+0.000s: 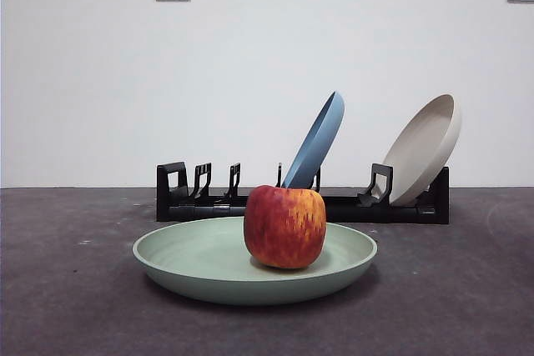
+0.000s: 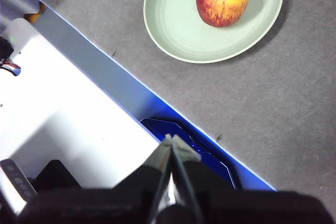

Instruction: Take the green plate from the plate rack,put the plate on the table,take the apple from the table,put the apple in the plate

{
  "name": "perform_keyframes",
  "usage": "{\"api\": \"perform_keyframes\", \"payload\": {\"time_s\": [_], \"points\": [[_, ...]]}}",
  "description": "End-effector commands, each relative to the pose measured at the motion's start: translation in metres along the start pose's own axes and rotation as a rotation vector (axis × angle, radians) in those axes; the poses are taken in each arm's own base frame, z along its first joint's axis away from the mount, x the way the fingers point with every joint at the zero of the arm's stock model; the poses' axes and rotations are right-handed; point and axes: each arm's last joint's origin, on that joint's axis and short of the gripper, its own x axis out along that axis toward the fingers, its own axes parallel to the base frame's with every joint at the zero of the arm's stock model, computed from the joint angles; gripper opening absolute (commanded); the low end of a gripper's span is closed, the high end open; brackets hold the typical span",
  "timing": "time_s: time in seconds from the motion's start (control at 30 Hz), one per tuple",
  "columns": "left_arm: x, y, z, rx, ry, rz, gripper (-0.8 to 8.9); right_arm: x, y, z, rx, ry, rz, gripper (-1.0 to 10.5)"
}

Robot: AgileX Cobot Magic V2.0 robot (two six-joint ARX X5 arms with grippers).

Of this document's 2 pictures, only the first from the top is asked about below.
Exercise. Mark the red apple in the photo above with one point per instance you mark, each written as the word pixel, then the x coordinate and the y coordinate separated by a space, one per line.
pixel 283 227

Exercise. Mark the green plate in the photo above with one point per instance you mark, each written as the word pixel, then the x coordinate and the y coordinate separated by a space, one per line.
pixel 200 256

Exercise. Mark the blue plate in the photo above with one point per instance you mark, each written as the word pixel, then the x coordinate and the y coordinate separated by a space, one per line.
pixel 319 143

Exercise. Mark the black plate rack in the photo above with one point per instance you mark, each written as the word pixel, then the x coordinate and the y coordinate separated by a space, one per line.
pixel 187 211

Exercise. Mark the beige plate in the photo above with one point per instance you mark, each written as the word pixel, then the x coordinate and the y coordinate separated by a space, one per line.
pixel 421 151

